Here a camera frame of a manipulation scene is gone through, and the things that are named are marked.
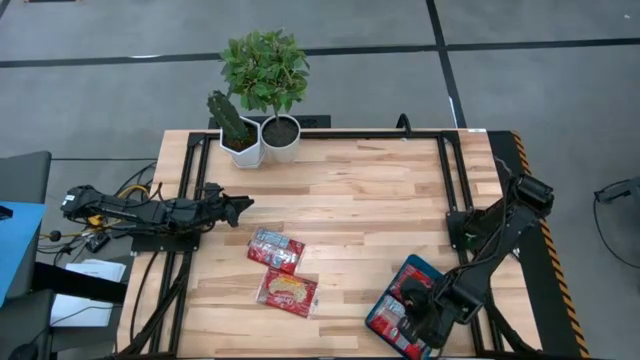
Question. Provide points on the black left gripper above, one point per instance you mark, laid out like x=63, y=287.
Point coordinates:
x=222, y=207

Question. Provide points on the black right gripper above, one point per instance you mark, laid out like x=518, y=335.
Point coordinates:
x=432, y=320

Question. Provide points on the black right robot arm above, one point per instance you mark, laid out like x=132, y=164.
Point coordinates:
x=505, y=230

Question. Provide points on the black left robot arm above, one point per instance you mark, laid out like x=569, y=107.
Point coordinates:
x=130, y=210

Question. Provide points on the blue tray basket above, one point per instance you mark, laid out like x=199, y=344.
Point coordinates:
x=385, y=305

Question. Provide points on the white hexagonal plant pot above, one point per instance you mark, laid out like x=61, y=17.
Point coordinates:
x=242, y=150

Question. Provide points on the white round plant pot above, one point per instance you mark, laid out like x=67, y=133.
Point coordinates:
x=281, y=137

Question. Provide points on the green cactus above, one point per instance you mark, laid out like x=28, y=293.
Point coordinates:
x=227, y=117

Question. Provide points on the black box behind table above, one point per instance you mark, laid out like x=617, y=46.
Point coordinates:
x=312, y=121

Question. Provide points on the black mat with hazard stripes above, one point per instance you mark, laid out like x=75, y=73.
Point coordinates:
x=545, y=290

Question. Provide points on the green leafy plant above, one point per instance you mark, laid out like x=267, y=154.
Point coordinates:
x=265, y=70

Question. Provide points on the small black device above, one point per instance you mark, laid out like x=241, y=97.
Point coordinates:
x=97, y=242

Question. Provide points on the white paper sheets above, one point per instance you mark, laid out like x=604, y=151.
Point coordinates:
x=90, y=295

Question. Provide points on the grey chair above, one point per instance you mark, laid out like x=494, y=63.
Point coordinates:
x=22, y=175

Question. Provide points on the blue board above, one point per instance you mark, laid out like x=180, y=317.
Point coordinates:
x=15, y=240

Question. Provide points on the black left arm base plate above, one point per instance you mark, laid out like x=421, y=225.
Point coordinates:
x=165, y=242

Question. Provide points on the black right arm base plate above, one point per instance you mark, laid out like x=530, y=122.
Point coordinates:
x=462, y=230

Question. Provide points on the black metal table frame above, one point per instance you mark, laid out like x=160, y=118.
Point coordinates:
x=320, y=135

